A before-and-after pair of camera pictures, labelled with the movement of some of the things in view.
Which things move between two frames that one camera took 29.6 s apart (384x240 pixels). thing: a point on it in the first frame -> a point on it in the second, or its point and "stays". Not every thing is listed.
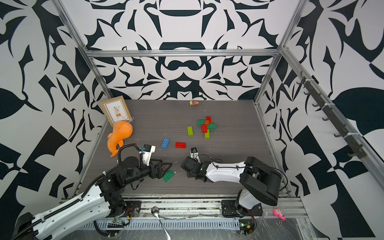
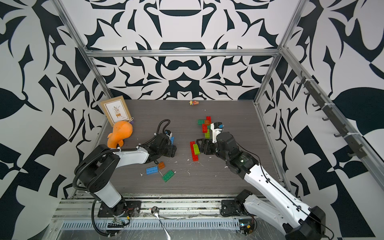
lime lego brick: [207, 135] stays
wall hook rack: [353, 143] stays
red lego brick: [204, 128] stays
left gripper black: [155, 174] -> [174, 148]
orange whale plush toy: [121, 130] stays
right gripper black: [188, 175] -> [208, 143]
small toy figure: [193, 102] stays
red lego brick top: [180, 145] -> [192, 147]
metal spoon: [155, 210] stays
